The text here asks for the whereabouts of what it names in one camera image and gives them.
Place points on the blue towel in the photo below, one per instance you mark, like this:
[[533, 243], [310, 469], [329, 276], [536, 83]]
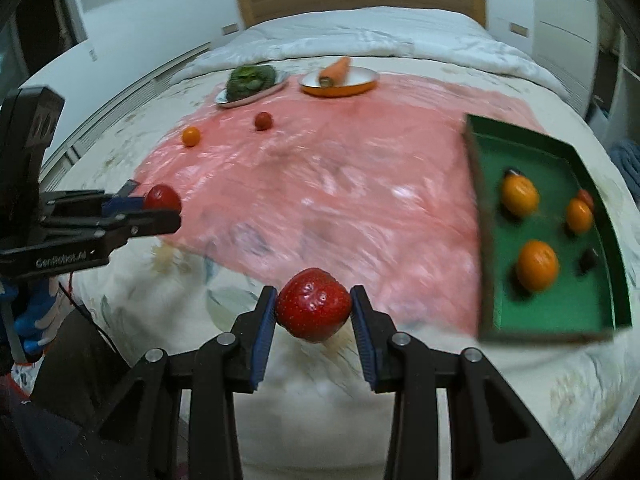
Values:
[[627, 160]]

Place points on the orange enamel plate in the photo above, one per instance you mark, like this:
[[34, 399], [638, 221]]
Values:
[[340, 89]]

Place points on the green leafy vegetable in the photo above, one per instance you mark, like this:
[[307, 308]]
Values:
[[250, 80]]

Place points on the dark purple plum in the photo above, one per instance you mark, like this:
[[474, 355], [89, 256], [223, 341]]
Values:
[[587, 259]]

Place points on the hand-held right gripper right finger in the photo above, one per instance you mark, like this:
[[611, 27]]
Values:
[[362, 340]]

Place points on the red apple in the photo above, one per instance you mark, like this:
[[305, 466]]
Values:
[[312, 305], [587, 196], [162, 197], [263, 121]]

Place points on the white duvet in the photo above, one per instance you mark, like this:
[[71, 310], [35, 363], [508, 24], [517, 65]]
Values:
[[390, 40]]

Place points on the white wardrobe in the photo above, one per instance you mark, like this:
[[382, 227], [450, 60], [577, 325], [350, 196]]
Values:
[[570, 20]]

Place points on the wall outlet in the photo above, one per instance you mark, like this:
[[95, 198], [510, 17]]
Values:
[[230, 28], [519, 29]]

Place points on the pink plastic sheet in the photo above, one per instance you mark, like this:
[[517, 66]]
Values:
[[350, 175]]

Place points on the large orange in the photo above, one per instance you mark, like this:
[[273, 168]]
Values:
[[537, 265]]

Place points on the person's dark clothing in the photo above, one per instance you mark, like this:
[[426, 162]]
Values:
[[55, 400]]

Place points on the white enamel plate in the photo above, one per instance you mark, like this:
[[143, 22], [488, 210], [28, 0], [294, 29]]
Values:
[[230, 101]]

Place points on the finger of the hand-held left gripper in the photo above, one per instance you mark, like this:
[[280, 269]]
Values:
[[150, 222], [120, 204]]

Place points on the green rectangular tray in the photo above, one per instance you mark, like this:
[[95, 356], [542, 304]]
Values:
[[545, 310]]

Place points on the carrot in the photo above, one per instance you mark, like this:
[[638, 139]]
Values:
[[336, 71]]

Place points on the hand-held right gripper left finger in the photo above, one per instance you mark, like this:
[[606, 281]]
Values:
[[265, 340]]

